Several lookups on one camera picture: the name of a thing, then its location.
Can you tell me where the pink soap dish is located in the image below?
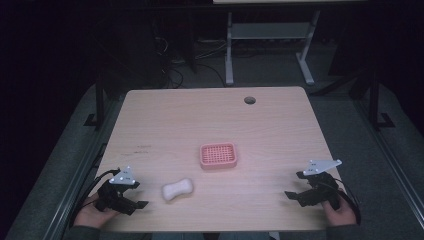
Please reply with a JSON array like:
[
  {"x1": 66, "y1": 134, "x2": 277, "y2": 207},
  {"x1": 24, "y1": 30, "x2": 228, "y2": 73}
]
[{"x1": 199, "y1": 142, "x2": 239, "y2": 171}]

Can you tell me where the white bone-shaped soap bar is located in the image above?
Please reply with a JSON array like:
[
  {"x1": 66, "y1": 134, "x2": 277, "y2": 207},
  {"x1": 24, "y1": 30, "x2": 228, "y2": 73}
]
[{"x1": 161, "y1": 177, "x2": 195, "y2": 202}]

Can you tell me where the metal floor rail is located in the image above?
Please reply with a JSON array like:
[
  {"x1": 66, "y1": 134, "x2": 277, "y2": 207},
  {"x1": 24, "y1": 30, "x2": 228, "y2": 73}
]
[
  {"x1": 42, "y1": 98, "x2": 122, "y2": 240},
  {"x1": 352, "y1": 98, "x2": 424, "y2": 222}
]

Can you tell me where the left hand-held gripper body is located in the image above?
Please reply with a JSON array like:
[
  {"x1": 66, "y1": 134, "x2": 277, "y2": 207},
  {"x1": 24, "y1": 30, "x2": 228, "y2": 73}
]
[{"x1": 95, "y1": 165, "x2": 138, "y2": 216}]

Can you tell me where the person's left hand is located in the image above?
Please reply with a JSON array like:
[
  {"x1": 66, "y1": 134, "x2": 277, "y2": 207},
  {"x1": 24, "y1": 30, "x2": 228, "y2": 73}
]
[{"x1": 73, "y1": 192, "x2": 118, "y2": 230}]

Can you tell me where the person's right hand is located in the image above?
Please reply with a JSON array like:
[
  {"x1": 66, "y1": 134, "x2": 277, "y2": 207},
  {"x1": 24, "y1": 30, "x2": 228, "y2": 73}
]
[{"x1": 321, "y1": 197, "x2": 358, "y2": 228}]

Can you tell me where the white metal table frame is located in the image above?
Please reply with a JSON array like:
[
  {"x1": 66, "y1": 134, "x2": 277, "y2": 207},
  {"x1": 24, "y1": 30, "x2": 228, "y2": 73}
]
[{"x1": 224, "y1": 9, "x2": 322, "y2": 86}]

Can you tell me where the black metal stand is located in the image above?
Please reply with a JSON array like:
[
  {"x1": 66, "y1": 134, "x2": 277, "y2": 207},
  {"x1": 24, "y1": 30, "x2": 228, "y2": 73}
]
[
  {"x1": 365, "y1": 63, "x2": 396, "y2": 132},
  {"x1": 83, "y1": 71, "x2": 108, "y2": 130}
]

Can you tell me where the bundle of floor cables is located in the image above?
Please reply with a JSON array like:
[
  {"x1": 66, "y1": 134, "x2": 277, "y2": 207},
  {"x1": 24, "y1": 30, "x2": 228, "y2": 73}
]
[{"x1": 151, "y1": 34, "x2": 228, "y2": 90}]

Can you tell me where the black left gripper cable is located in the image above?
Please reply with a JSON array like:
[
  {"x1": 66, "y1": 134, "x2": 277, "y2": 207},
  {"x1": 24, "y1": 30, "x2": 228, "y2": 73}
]
[{"x1": 69, "y1": 168, "x2": 122, "y2": 228}]

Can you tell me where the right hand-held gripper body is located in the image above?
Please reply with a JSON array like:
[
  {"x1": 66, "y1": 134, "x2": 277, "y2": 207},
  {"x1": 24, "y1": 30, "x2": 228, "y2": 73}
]
[{"x1": 295, "y1": 159, "x2": 343, "y2": 212}]

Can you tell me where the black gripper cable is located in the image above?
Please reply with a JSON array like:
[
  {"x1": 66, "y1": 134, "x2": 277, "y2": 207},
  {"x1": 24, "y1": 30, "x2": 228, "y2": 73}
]
[
  {"x1": 332, "y1": 176, "x2": 363, "y2": 226},
  {"x1": 69, "y1": 168, "x2": 122, "y2": 228}
]

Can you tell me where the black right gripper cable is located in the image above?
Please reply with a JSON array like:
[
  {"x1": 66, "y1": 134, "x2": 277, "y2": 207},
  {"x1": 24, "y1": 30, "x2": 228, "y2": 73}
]
[{"x1": 332, "y1": 176, "x2": 363, "y2": 226}]

